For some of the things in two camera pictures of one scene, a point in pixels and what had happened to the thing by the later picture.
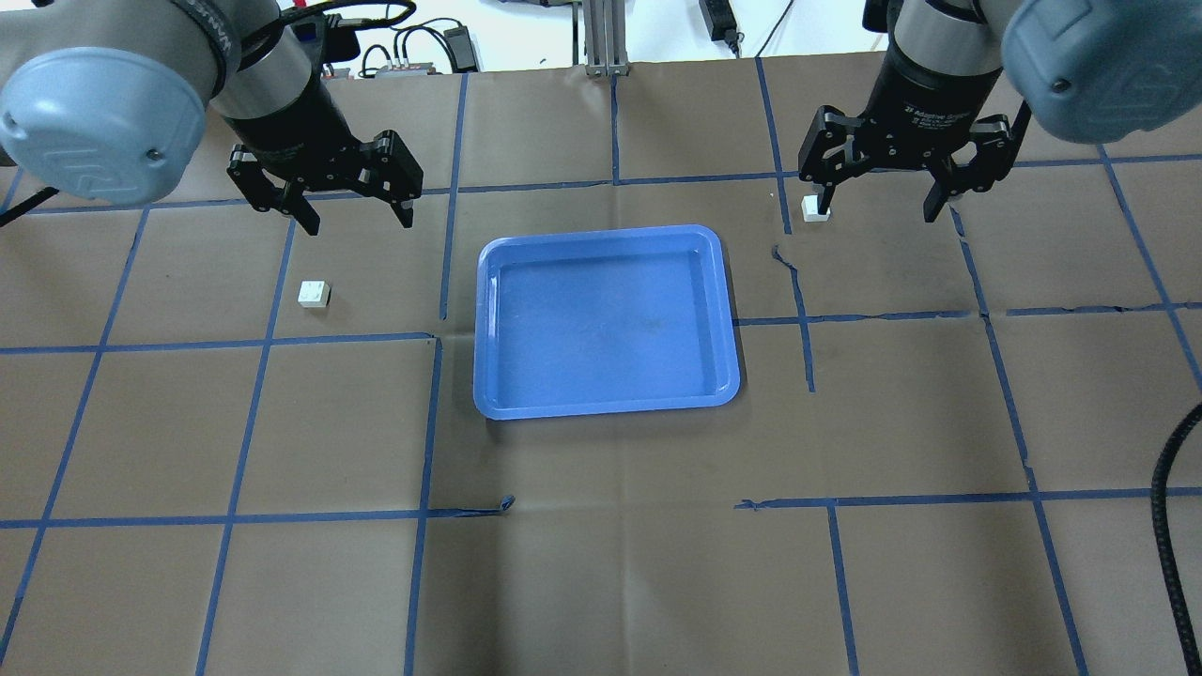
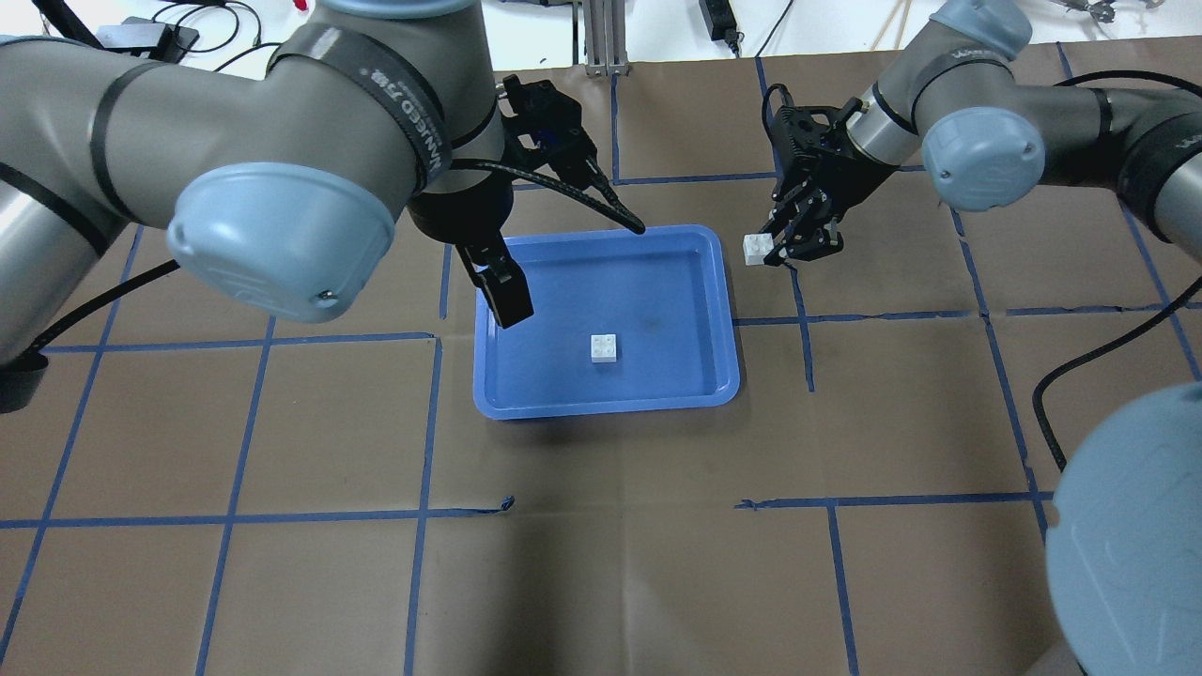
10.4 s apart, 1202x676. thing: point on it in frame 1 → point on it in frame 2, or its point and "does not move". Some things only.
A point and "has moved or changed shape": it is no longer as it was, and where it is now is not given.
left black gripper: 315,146 → 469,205
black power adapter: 721,23 does not move
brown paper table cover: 232,449 does not move
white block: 314,293 has moved or changed shape
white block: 810,209 has moved or changed shape
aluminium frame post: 605,38 does not move
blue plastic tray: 604,319 does not move
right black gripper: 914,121 → 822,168
